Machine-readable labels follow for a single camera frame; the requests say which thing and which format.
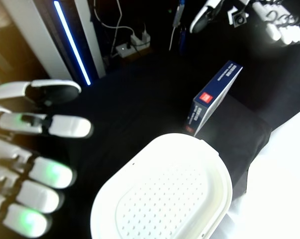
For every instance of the white stand with blue light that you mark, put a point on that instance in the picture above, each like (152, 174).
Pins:
(40, 37)

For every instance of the dark blue cardboard box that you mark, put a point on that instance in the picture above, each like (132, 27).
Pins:
(214, 92)

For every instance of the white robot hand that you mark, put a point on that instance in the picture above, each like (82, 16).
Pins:
(62, 128)
(289, 35)

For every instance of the black table cloth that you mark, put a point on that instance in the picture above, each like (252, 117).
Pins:
(139, 99)

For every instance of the white perforated plastic basket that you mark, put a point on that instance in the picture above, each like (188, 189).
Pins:
(164, 194)

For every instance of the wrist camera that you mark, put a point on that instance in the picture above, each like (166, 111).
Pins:
(239, 19)

